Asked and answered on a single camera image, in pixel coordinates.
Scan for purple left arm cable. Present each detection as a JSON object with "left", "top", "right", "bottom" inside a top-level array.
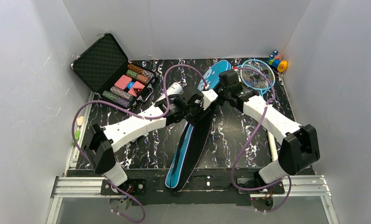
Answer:
[{"left": 72, "top": 64, "right": 208, "bottom": 224}]

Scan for pink card box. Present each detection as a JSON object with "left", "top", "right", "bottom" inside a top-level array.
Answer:
[{"left": 114, "top": 75, "right": 133, "bottom": 90}]

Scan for black base beam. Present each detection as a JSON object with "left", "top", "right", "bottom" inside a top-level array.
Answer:
[{"left": 64, "top": 167, "right": 298, "bottom": 207}]

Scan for blue badminton racket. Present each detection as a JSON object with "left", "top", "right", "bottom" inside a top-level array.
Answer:
[
  {"left": 239, "top": 58, "right": 279, "bottom": 161},
  {"left": 234, "top": 65, "right": 268, "bottom": 92}
]

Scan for white shuttlecock tube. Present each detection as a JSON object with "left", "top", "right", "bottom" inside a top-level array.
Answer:
[{"left": 154, "top": 82, "right": 183, "bottom": 106}]

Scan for wooden block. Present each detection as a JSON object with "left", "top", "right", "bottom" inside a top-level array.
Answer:
[{"left": 76, "top": 116, "right": 84, "bottom": 126}]

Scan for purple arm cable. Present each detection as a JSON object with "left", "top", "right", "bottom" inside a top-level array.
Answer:
[
  {"left": 230, "top": 66, "right": 293, "bottom": 214},
  {"left": 72, "top": 64, "right": 208, "bottom": 224}
]

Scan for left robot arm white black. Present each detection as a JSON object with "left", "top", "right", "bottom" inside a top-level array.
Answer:
[{"left": 81, "top": 83, "right": 218, "bottom": 187}]

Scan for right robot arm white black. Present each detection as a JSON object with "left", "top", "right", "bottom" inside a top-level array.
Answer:
[{"left": 219, "top": 70, "right": 320, "bottom": 190}]

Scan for red card box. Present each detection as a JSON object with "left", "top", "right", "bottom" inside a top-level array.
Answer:
[{"left": 127, "top": 81, "right": 145, "bottom": 97}]

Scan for blue racket bag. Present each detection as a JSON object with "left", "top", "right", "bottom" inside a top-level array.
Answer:
[{"left": 165, "top": 59, "right": 232, "bottom": 192}]

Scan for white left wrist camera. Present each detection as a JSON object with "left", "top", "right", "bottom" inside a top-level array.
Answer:
[{"left": 202, "top": 89, "right": 218, "bottom": 111}]

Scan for green clip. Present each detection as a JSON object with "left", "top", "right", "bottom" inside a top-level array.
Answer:
[{"left": 74, "top": 130, "right": 80, "bottom": 142}]

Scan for poker chip roll purple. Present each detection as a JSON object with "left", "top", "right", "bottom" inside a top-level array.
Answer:
[{"left": 110, "top": 86, "right": 134, "bottom": 102}]

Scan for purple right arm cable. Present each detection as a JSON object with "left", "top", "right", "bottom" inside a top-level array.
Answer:
[{"left": 230, "top": 66, "right": 293, "bottom": 214}]

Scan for poker chip roll brown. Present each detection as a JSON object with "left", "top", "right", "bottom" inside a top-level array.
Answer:
[{"left": 128, "top": 63, "right": 155, "bottom": 79}]

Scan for black aluminium case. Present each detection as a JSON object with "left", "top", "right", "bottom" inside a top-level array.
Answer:
[{"left": 70, "top": 32, "right": 157, "bottom": 107}]

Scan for poker chip roll green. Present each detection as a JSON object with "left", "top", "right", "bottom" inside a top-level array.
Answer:
[{"left": 126, "top": 70, "right": 150, "bottom": 85}]

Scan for poker chip roll front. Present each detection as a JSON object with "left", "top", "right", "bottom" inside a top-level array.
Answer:
[{"left": 102, "top": 91, "right": 131, "bottom": 108}]

